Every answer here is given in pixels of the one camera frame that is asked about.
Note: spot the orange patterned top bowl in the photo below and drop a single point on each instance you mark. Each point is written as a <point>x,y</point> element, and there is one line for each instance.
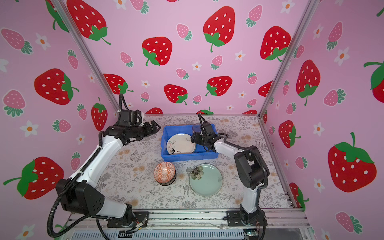
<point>164,172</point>

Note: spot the green lit circuit board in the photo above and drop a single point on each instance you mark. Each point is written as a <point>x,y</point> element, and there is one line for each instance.
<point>251,235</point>

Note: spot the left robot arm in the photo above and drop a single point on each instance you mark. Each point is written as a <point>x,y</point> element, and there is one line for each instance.
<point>78,194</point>

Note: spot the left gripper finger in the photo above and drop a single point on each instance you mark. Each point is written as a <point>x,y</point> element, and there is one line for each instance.
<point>154,125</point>
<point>154,129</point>

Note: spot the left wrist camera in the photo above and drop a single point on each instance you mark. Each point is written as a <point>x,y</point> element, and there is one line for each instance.
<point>129,118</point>

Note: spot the cream floral plate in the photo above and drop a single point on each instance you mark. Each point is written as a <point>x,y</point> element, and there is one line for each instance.
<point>180,144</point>

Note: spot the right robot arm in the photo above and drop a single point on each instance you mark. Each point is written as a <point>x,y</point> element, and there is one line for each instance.
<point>252,171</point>

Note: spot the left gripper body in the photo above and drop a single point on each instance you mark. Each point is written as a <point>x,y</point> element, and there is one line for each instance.
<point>139,132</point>

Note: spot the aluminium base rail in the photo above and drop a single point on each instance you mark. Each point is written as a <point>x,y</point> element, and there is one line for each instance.
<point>196,224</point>

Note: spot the pink transparent cup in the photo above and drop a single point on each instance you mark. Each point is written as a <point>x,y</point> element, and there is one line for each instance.
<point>197,128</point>

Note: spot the green flower plate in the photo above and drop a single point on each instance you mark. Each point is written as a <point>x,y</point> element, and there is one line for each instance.
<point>206,180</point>

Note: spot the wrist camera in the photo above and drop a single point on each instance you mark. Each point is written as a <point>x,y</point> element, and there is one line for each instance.
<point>129,118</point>
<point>207,129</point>

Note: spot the dark striped bottom bowl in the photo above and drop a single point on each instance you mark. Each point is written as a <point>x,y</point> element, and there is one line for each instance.
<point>168,182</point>

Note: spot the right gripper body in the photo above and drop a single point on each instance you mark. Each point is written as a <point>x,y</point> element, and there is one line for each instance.
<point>200,139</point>

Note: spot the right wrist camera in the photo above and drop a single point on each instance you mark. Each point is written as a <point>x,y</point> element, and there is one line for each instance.
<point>207,129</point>

